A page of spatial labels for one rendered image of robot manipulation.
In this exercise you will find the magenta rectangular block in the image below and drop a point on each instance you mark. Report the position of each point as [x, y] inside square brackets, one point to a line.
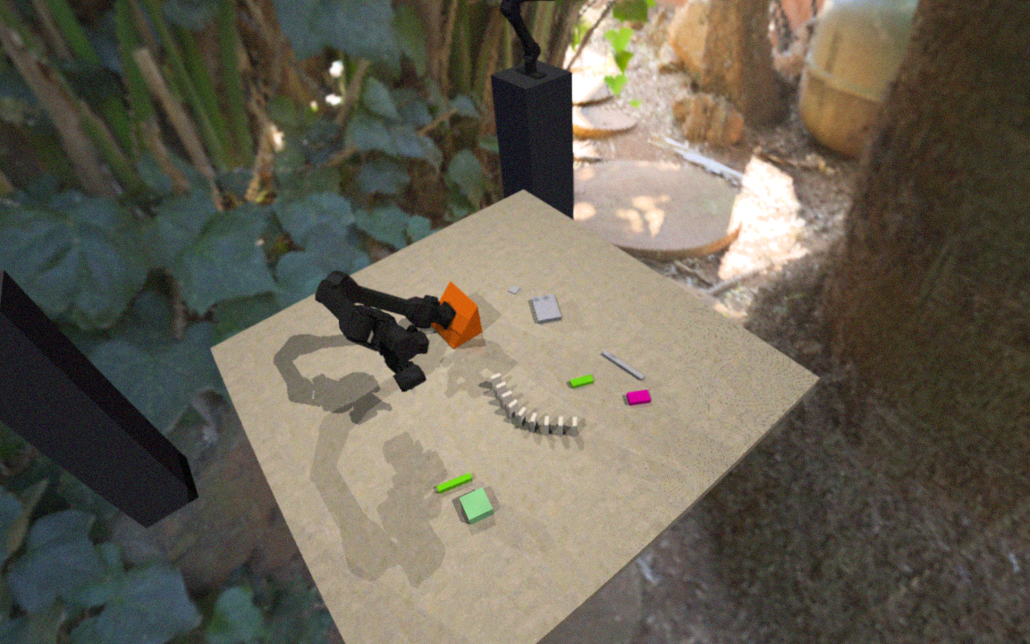
[638, 397]

